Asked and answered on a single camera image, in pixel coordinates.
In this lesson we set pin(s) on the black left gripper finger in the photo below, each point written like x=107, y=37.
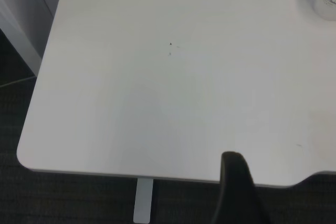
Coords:
x=239, y=197

